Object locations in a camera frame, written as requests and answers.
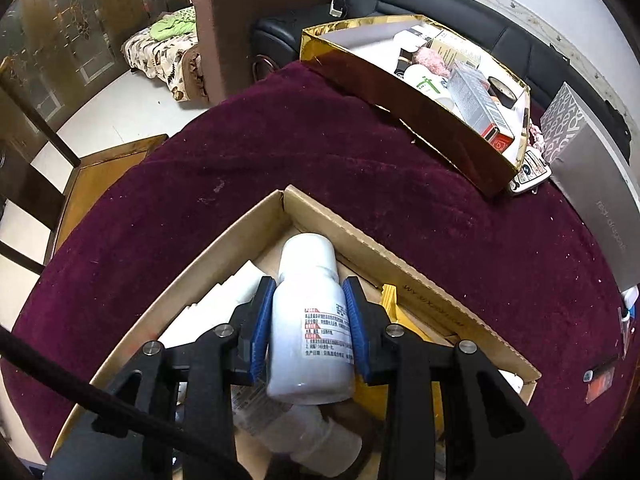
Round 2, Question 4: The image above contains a small white pill bottle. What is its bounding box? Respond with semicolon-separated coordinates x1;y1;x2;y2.
265;232;357;406

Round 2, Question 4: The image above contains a white plug adapter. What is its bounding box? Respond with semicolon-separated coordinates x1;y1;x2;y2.
620;287;640;321

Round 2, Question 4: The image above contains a shallow cardboard box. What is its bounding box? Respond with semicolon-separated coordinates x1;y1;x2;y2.
50;184;543;480

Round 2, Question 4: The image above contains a dark wooden chair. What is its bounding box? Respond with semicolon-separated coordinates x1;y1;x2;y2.
0;57;168;276

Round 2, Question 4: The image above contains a yellow snack packet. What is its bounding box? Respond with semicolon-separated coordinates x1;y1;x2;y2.
357;282;461;441

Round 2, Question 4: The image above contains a black cable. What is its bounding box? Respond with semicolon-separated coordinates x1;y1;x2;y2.
0;327;251;480

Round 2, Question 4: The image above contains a red small carton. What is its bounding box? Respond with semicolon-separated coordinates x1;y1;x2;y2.
481;125;516;156

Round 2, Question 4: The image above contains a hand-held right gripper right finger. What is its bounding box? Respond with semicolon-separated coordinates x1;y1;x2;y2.
341;276;573;480

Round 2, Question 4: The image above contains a long grey cardboard box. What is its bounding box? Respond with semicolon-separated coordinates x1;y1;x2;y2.
540;81;640;293

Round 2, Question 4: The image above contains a gold gift box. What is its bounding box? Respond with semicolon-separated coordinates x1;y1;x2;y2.
299;15;532;198

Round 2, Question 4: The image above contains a clear case red insert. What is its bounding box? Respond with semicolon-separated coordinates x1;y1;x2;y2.
582;355;623;406

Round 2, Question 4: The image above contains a green cloth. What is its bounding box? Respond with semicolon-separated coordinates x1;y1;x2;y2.
150;7;197;41

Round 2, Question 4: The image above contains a black round tin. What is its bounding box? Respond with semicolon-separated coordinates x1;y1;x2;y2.
487;76;518;110

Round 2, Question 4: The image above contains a pink fluffy ball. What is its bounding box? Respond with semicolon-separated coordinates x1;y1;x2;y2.
414;46;448;77

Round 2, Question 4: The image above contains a white packet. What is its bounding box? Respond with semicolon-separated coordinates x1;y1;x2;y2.
162;259;273;351

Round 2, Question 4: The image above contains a beige small box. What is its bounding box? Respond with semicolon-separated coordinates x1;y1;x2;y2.
430;27;483;68

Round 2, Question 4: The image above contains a floral blanket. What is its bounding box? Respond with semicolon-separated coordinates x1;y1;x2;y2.
122;25;208;103

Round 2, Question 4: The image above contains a grey carton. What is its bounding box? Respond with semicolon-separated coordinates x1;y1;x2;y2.
447;60;508;136

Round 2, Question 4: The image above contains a brown armchair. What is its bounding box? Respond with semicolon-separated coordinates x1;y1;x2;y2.
185;0;355;106

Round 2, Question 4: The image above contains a white small box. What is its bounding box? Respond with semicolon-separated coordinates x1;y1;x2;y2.
392;25;436;68

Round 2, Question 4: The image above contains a white cup green print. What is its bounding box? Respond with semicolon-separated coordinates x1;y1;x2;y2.
402;62;451;101

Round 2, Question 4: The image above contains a white remote control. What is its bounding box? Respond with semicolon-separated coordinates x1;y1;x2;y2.
509;147;552;196

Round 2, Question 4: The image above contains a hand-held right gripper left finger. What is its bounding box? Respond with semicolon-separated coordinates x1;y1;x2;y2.
45;276;277;480

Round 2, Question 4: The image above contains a large white bottle green label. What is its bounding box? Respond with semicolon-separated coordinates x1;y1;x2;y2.
232;387;363;478

